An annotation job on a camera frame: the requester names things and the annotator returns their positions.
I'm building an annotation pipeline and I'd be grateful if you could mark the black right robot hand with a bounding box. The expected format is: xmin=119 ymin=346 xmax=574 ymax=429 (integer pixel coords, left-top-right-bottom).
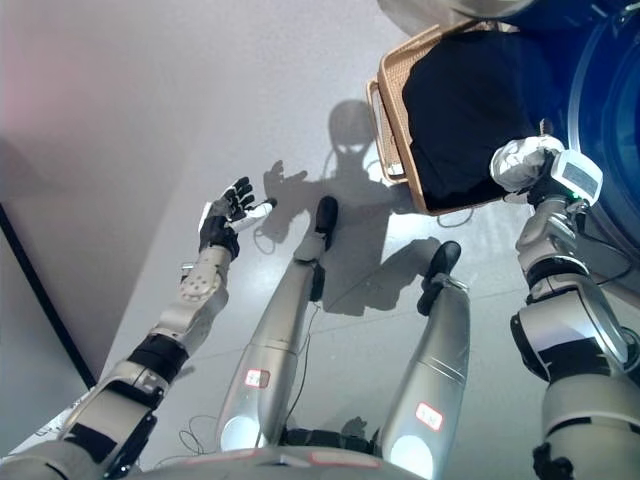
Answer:
xmin=525 ymin=148 xmax=605 ymax=206

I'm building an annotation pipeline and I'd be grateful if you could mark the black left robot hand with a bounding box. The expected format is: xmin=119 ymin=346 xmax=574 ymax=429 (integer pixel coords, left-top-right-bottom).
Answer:
xmin=198 ymin=176 xmax=277 ymax=261

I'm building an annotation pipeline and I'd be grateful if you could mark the white cloth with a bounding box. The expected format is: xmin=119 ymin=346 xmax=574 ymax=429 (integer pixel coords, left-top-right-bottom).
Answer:
xmin=489 ymin=134 xmax=566 ymax=195

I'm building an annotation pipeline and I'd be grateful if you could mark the grey front-load washing machine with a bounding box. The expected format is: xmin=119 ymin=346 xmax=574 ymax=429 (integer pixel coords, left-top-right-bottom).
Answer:
xmin=499 ymin=0 xmax=640 ymax=281

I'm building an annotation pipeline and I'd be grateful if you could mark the tan wicker laundry basket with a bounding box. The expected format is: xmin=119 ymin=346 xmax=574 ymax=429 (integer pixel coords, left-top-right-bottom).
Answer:
xmin=367 ymin=18 xmax=507 ymax=217

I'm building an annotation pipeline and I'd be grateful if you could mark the black garment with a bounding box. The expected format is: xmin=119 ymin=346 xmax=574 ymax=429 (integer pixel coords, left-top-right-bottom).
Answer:
xmin=402 ymin=29 xmax=576 ymax=211

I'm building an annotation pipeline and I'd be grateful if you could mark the silver left robot leg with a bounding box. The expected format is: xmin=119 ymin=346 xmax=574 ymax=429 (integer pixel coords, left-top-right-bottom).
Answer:
xmin=215 ymin=194 xmax=341 ymax=451

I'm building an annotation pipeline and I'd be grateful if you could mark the silver robot leg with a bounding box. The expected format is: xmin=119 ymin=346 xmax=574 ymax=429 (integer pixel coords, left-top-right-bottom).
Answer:
xmin=377 ymin=240 xmax=473 ymax=474
xmin=215 ymin=194 xmax=341 ymax=451

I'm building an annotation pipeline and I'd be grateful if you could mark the silver right robot leg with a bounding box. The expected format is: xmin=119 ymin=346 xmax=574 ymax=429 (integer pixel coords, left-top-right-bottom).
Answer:
xmin=377 ymin=240 xmax=473 ymax=474

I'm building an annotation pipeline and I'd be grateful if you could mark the silver robot torso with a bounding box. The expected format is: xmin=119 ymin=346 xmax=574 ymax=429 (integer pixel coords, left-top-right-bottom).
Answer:
xmin=0 ymin=442 xmax=441 ymax=480

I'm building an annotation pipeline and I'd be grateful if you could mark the thin black floor cable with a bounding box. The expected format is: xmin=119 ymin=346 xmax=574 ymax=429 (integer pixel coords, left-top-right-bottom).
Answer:
xmin=251 ymin=214 xmax=282 ymax=256

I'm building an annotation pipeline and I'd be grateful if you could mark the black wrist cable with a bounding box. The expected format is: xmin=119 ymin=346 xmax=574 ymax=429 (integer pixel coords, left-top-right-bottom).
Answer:
xmin=569 ymin=198 xmax=635 ymax=287

